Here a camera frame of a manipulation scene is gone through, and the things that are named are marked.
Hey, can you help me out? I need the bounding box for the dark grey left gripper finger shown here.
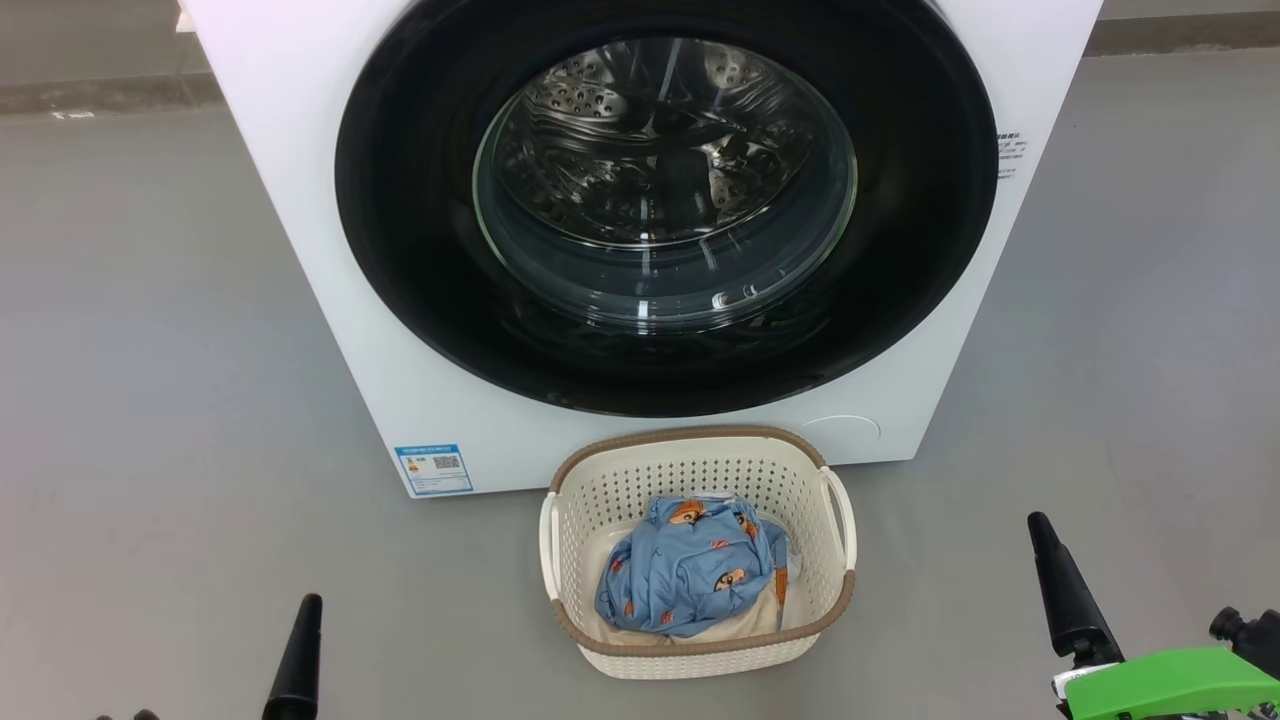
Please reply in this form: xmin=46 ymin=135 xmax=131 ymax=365
xmin=262 ymin=594 xmax=324 ymax=720

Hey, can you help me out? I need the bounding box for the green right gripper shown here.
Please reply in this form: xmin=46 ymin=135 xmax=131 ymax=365
xmin=1027 ymin=512 xmax=1280 ymax=720

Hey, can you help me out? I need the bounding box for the blue and cream garment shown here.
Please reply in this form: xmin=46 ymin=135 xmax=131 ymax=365
xmin=585 ymin=585 xmax=793 ymax=646

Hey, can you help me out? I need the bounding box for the blue bear print garment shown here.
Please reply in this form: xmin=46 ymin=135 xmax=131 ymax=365
xmin=594 ymin=494 xmax=791 ymax=638

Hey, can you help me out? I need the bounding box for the black round glass washer door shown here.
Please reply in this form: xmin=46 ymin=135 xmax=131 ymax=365
xmin=334 ymin=0 xmax=1000 ymax=418

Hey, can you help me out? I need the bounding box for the white washing machine body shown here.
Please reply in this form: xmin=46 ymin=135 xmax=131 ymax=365
xmin=178 ymin=0 xmax=1104 ymax=499

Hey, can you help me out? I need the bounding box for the stainless steel washing machine drum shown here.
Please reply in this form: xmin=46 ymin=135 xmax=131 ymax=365
xmin=478 ymin=38 xmax=858 ymax=323

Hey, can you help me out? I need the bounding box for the blue energy label sticker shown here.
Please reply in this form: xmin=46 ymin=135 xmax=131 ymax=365
xmin=393 ymin=443 xmax=475 ymax=498

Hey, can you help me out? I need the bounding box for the round white filter cover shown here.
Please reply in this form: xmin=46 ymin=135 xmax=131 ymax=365
xmin=797 ymin=414 xmax=883 ymax=467

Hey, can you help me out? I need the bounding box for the cream perforated laundry basket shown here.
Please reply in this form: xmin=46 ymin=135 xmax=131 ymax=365
xmin=538 ymin=425 xmax=858 ymax=681

